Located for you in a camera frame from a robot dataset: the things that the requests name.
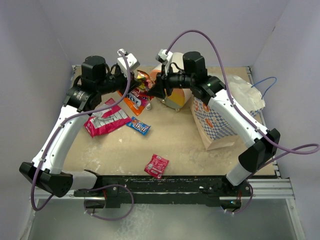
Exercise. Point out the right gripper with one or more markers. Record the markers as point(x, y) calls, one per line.
point(163, 81)

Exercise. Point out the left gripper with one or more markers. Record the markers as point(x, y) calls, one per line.
point(133, 82)

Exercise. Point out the orange Fox's candy bag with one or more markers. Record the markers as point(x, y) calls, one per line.
point(137, 99)

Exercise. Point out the blue m&m's packet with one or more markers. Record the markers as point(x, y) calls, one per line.
point(138, 126)

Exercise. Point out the pink snack bag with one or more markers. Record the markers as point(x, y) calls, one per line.
point(106, 121)

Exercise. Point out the checkered paper bag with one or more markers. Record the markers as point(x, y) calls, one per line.
point(221, 121)

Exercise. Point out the small pink candy packet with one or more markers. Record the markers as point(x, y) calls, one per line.
point(156, 167)

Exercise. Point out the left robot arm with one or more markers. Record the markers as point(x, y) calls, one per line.
point(45, 171)

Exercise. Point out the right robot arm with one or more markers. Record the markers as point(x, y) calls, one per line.
point(260, 141)

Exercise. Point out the small white plastic bar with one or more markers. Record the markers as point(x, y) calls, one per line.
point(148, 107)

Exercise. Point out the round mini drawer cabinet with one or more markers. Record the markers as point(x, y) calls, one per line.
point(179, 96)

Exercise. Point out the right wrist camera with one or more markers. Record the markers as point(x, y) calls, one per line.
point(164, 56)

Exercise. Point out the black table front rail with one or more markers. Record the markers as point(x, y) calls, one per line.
point(208, 190)

